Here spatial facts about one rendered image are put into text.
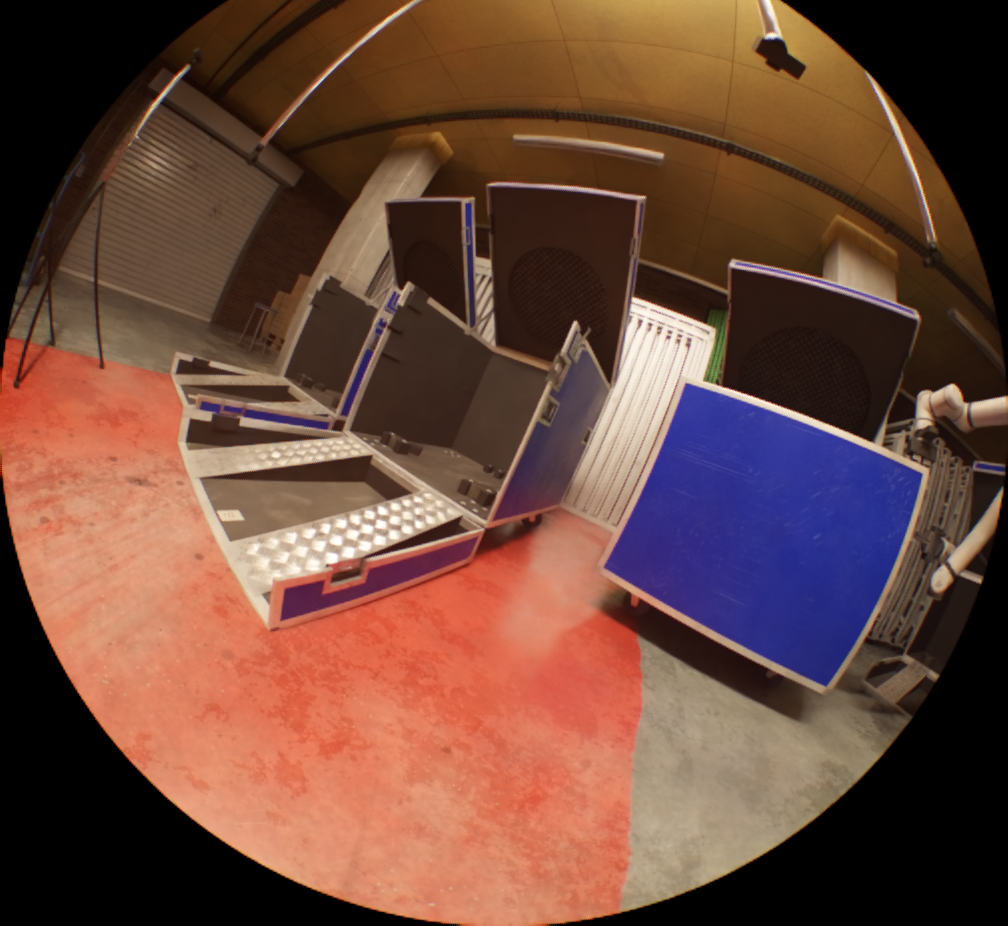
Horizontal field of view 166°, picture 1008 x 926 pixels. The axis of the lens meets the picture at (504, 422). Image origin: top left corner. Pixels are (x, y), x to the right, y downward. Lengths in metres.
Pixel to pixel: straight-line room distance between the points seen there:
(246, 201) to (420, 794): 6.72
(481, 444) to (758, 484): 1.74
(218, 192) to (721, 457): 6.65
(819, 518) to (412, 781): 1.23
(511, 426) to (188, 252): 5.58
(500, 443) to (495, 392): 0.35
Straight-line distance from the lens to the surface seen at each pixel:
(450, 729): 0.73
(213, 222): 6.44
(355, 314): 2.81
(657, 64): 3.02
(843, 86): 2.95
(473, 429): 2.40
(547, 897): 0.65
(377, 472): 1.53
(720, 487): 1.24
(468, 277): 2.45
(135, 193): 6.26
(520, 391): 2.30
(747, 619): 1.28
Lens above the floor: 0.56
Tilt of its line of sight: 1 degrees down
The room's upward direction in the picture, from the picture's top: 24 degrees clockwise
